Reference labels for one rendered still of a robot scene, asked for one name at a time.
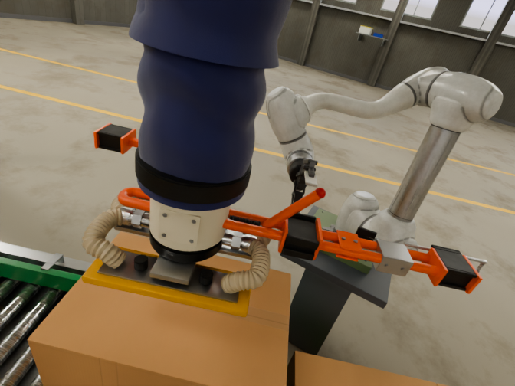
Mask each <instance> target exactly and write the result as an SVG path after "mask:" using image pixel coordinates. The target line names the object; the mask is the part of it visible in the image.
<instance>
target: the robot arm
mask: <svg viewBox="0 0 515 386"><path fill-rule="evenodd" d="M502 101H503V94H502V92H501V91H500V89H499V88H498V87H497V86H496V85H494V84H493V83H491V82H490V81H488V80H485V79H484V78H482V77H478V76H475V75H472V74H466V73H462V72H451V71H449V70H448V69H447V68H445V67H429V68H427V69H424V70H421V71H419V72H418V73H416V74H413V75H411V76H410V77H408V78H406V79H405V80H403V81H402V82H401V83H400V84H398V85H397V86H396V87H394V88H393V89H392V90H391V91H390V92H388V93H387V94H386V95H385V96H384V97H383V98H381V99H380V100H377V101H375V102H366V101H362V100H357V99H353V98H350V97H347V96H340V95H337V94H334V93H314V94H310V95H308V96H301V95H300V94H296V95H294V92H293V91H292V90H291V89H289V88H287V87H278V88H276V89H274V90H272V91H271V92H270V93H269V94H268V95H267V99H266V110H267V116H268V119H269V122H270V125H271V128H272V130H273V132H274V135H275V136H276V137H277V140H278V142H279V143H280V147H281V150H282V153H283V156H284V160H285V162H286V164H287V173H288V175H289V177H290V180H291V181H292V182H293V184H294V190H293V192H292V198H291V204H293V203H295V202H296V201H298V200H300V199H301V198H302V197H303V195H304V193H305V188H306V186H307V185H308V186H312V187H315V188H317V186H318V185H317V177H316V173H315V171H316V168H314V167H315V165H317V163H318V161H317V160H314V150H313V145H312V142H311V141H310V139H309V136H308V135H307V131H306V129H305V126H307V124H308V122H310V121H311V116H312V115H313V113H315V112H316V111H317V110H321V109H327V110H333V111H336V112H339V113H344V114H347V115H351V116H355V117H359V118H362V119H379V118H382V117H385V116H389V115H391V114H393V113H397V112H399V111H402V110H406V109H409V108H411V107H413V106H416V105H418V106H425V107H428V108H431V113H430V118H429V119H430V124H431V125H430V126H429V128H428V131H427V132H426V134H425V137H424V139H423V140H422V143H421V145H420V146H419V148H418V151H417V152H416V154H415V157H414V158H413V160H412V163H411V165H410V166H409V168H408V171H407V172H406V174H405V177H404V178H403V180H402V183H401V184H400V186H399V189H398V191H397V192H396V194H395V197H394V198H393V200H392V203H391V204H390V206H389V208H386V209H384V210H382V211H380V210H379V203H378V201H377V199H376V198H375V196H374V195H372V194H370V193H368V192H365V191H356V192H354V193H353V194H351V195H350V196H349V197H348V198H347V199H346V200H345V201H344V203H343V206H342V207H341V209H340V212H339V215H338V217H337V219H336V225H334V224H331V225H330V227H323V228H322V229H323V230H326V231H332V232H336V230H339V231H345V232H350V233H353V234H354V233H355V232H356V230H357V228H358V226H360V227H364V228H366V229H368V230H371V231H375V232H376V233H377V235H376V237H377V238H379V239H382V240H387V241H391V242H394V243H398V244H404V242H406V243H410V244H416V245H418V244H417V242H416V240H415V230H416V224H415V221H414V219H413V218H414V217H415V215H416V213H417V211H418V209H419V208H420V206H421V204H422V202H423V201H424V199H425V197H426V195H427V193H428V191H429V190H430V188H431V186H432V184H433V183H434V181H435V179H436V177H437V176H438V173H439V172H440V171H441V168H442V167H443V165H444V163H445V161H446V160H447V158H448V156H449V154H450V153H451V150H452V149H453V147H454V145H455V143H456V142H457V140H458V138H459V136H460V134H461V133H464V132H466V131H467V130H469V129H470V128H471V127H472V126H473V125H474V124H475V123H482V122H484V121H487V120H489V119H490V118H491V117H492V116H494V115H495V114H496V113H497V111H498V110H499V109H500V106H501V104H502ZM302 190H303V192H301V191H302Z"/></svg>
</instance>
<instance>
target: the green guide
mask: <svg viewBox="0 0 515 386"><path fill-rule="evenodd" d="M56 262H59V263H65V262H64V255H63V254H59V253H56V254H55V255H54V256H53V257H52V258H51V259H50V260H49V261H48V262H47V263H46V264H45V265H44V266H38V265H34V264H31V263H25V262H21V261H17V260H12V259H8V258H4V257H0V276H3V277H6V278H10V279H13V280H20V281H23V282H26V283H33V284H37V285H40V286H46V287H50V288H53V289H57V290H63V291H67V292H69V290H70V289H71V288H72V287H73V286H74V284H75V283H76V282H77V281H78V280H79V279H80V278H81V277H82V276H81V275H77V274H74V273H68V272H64V271H61V270H55V269H51V268H52V267H53V265H55V264H56Z"/></svg>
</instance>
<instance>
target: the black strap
mask: <svg viewBox="0 0 515 386"><path fill-rule="evenodd" d="M251 169H252V164H251V163H250V165H249V167H248V170H247V171H246V172H245V174H244V175H243V176H242V177H241V178H239V179H235V180H233V181H229V182H223V183H218V184H216V183H205V182H194V181H189V180H185V179H182V178H178V177H175V176H173V175H170V174H166V173H164V172H161V171H159V170H157V169H155V168H153V167H152V166H151V165H149V164H147V163H146V162H144V161H143V160H142V159H141V158H140V156H139V146H138V147H137V149H136V151H135V173H136V177H137V178H138V180H139V182H140V183H141V184H142V185H143V186H144V187H146V188H147V189H149V190H150V191H151V192H153V193H155V194H157V195H159V196H162V197H164V198H167V199H170V200H173V201H178V202H183V203H188V204H215V203H219V202H223V201H228V200H231V199H232V198H236V197H238V196H239V195H240V194H241V193H243V192H244V191H245V189H246V188H247V186H248V183H249V179H250V176H251Z"/></svg>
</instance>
